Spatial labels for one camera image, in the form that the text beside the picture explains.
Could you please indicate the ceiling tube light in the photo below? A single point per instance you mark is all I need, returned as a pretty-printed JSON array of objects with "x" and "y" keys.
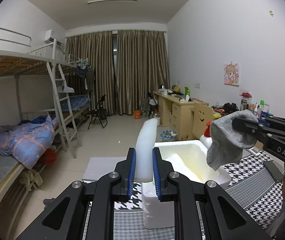
[{"x": 112, "y": 1}]

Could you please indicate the black phone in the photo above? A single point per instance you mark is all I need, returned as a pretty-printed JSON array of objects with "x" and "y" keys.
[{"x": 273, "y": 171}]

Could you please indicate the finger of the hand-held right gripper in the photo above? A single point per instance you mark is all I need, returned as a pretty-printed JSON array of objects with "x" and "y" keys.
[
  {"x": 245, "y": 125},
  {"x": 282, "y": 122}
]

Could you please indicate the white foam stick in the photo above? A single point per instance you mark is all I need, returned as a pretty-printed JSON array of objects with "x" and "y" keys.
[{"x": 145, "y": 150}]

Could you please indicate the white air conditioner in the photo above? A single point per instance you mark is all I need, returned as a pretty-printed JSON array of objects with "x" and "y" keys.
[{"x": 52, "y": 37}]

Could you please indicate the brown curtain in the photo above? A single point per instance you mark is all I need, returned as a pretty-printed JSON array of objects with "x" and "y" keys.
[
  {"x": 90, "y": 72},
  {"x": 142, "y": 70}
]

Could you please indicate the green bottle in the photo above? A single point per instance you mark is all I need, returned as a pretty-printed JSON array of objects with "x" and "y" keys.
[{"x": 187, "y": 91}]

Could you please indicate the blue plaid blanket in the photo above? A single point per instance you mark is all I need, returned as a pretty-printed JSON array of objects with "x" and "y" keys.
[{"x": 25, "y": 140}]

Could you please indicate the hanging dark clothes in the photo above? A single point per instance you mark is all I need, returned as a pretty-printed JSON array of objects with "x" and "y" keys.
[{"x": 85, "y": 75}]

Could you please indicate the grey sock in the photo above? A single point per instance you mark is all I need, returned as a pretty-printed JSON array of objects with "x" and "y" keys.
[{"x": 222, "y": 145}]

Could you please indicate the wooden smiley chair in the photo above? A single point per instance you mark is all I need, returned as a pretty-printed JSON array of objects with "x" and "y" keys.
[{"x": 201, "y": 120}]

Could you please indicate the black folding chair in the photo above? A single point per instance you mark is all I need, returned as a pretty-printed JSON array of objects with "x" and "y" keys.
[{"x": 97, "y": 115}]

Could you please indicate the white remote control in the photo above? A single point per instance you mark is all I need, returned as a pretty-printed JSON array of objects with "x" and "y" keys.
[{"x": 254, "y": 151}]

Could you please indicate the white foam box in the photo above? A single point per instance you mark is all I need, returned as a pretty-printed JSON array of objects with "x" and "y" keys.
[{"x": 182, "y": 155}]

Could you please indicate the dark slipper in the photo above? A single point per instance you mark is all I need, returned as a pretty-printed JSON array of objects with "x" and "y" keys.
[{"x": 48, "y": 202}]

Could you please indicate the black headphones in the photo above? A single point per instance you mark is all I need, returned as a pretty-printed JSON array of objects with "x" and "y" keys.
[{"x": 230, "y": 107}]

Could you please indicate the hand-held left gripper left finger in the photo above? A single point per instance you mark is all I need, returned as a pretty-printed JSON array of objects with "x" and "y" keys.
[{"x": 131, "y": 172}]

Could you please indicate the orange floor container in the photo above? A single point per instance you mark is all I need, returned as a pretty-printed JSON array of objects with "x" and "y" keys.
[{"x": 137, "y": 114}]

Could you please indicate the desk clutter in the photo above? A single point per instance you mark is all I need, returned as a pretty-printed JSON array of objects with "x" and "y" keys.
[{"x": 171, "y": 90}]

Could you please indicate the red cloth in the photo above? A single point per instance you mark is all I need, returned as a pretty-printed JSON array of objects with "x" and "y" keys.
[{"x": 48, "y": 156}]

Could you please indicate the yellow desk item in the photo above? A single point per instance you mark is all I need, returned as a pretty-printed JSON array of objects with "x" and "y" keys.
[{"x": 217, "y": 116}]

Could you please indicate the blue floor basket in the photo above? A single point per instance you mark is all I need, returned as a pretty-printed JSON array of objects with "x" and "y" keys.
[{"x": 168, "y": 135}]

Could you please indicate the white pump bottle red cap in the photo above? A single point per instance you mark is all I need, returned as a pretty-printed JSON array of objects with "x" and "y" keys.
[{"x": 205, "y": 140}]

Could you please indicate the cluster of toiletry bottles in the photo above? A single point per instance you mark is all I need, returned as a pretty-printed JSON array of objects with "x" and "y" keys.
[{"x": 256, "y": 105}]

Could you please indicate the pale yellow cloth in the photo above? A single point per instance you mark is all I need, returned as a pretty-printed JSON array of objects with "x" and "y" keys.
[{"x": 31, "y": 180}]

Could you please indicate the white metal bunk bed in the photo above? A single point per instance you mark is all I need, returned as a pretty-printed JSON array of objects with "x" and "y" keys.
[
  {"x": 7, "y": 65},
  {"x": 80, "y": 105}
]

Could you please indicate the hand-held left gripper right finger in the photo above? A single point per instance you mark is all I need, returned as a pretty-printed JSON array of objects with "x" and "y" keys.
[{"x": 156, "y": 175}]

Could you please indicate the houndstooth table cloth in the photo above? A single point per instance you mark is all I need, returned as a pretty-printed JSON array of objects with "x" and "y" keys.
[{"x": 247, "y": 200}]

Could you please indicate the white bunk bed ladder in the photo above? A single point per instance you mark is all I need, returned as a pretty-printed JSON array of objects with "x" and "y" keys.
[{"x": 65, "y": 115}]

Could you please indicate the cartoon wall poster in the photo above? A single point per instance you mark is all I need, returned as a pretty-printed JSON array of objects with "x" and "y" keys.
[{"x": 231, "y": 74}]

